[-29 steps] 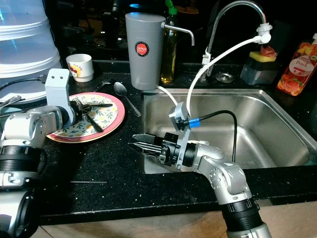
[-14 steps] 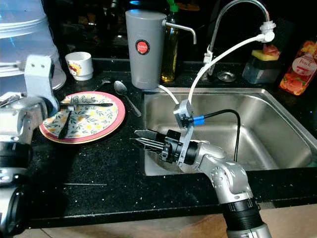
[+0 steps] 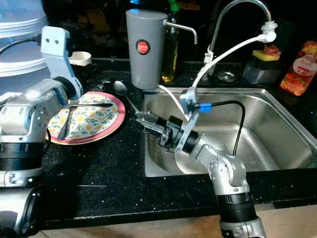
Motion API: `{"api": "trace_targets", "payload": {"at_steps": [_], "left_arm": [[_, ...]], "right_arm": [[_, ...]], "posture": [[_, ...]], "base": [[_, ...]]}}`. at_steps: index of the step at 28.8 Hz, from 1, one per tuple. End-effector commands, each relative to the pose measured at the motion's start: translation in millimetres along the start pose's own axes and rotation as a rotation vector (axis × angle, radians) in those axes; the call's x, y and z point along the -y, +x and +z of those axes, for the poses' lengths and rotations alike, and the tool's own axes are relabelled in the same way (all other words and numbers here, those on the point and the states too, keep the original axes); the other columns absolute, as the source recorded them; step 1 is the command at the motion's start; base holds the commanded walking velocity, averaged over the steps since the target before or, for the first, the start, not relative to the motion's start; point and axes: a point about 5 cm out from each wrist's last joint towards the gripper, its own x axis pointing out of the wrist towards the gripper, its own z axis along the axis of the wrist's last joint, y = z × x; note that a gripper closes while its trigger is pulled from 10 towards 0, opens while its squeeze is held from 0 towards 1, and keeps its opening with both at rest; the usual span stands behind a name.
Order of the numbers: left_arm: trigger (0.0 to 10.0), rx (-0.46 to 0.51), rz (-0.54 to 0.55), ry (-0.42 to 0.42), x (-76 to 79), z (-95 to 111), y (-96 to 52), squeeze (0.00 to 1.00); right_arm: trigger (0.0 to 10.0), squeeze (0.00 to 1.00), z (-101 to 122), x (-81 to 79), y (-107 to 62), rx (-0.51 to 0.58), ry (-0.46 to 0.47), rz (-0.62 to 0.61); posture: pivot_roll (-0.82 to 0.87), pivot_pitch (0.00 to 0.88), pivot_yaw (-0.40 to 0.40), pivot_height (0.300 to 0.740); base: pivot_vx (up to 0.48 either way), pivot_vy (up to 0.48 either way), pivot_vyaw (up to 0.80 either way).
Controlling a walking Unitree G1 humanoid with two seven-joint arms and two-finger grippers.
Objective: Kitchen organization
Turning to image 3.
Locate silver metal fork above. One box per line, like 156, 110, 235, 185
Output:
67, 102, 115, 110

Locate white round plate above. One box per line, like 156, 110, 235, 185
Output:
172, 149, 210, 176

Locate silver metal spoon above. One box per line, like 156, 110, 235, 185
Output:
112, 80, 142, 116

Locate floral plate with pink rim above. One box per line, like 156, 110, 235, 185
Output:
47, 92, 126, 146

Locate oil bottle with green cap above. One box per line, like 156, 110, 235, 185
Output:
161, 0, 181, 84

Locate grey water filter red logo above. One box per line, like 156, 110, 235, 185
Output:
125, 9, 199, 90

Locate grey sponge holder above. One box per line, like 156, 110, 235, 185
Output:
243, 55, 281, 85

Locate stainless steel sink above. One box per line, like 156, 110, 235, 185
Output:
141, 88, 317, 179

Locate yellow sponge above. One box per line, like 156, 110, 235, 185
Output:
252, 49, 282, 62

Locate red scrubber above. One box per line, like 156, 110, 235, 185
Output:
263, 44, 281, 57

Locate white translucent stacked containers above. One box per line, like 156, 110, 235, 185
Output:
0, 0, 51, 95

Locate white faucet diverter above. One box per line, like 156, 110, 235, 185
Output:
260, 19, 278, 43

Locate orange floral soap bottle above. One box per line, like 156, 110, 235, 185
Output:
279, 40, 317, 97

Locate chrome curved faucet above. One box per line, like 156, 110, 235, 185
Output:
198, 0, 278, 75

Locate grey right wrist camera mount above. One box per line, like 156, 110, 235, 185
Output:
174, 87, 202, 153

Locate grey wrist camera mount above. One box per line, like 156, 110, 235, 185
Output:
174, 87, 202, 153
41, 26, 84, 99

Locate black cable with blue tape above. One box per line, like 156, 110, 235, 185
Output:
198, 100, 246, 157

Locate metal counter ring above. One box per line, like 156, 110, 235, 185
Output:
217, 71, 238, 83

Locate white water hose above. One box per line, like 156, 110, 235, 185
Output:
156, 33, 273, 124

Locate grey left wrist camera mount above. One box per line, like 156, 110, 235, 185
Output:
41, 26, 84, 99

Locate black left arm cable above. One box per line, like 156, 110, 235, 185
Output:
0, 37, 43, 53

